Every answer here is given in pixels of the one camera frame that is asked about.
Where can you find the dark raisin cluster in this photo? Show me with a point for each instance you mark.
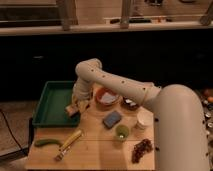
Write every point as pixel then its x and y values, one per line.
pixel 140 149

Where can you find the orange bowl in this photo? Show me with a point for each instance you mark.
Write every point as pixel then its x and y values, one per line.
pixel 106 97

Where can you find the dark brown bowl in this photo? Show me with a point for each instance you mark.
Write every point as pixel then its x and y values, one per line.
pixel 129 104

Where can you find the white cup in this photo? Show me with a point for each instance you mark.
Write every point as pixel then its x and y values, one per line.
pixel 144 120

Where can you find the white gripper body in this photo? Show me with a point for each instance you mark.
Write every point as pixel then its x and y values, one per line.
pixel 81 91

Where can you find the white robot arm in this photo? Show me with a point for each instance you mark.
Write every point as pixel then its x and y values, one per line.
pixel 179 131

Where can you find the wooden railing frame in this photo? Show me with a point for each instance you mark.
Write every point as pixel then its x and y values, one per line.
pixel 32 17

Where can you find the green plastic tray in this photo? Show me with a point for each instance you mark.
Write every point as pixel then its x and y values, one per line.
pixel 50 111

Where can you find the brown block eraser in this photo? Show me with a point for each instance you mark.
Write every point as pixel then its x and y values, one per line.
pixel 71 110

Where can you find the small green cup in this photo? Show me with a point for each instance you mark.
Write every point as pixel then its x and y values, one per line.
pixel 121 132

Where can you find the green chili pepper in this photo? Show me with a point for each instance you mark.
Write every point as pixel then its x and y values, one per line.
pixel 43 142

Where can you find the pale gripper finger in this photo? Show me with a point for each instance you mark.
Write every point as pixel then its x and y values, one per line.
pixel 82 105

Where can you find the blue sponge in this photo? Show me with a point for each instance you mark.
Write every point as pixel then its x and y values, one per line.
pixel 112 119

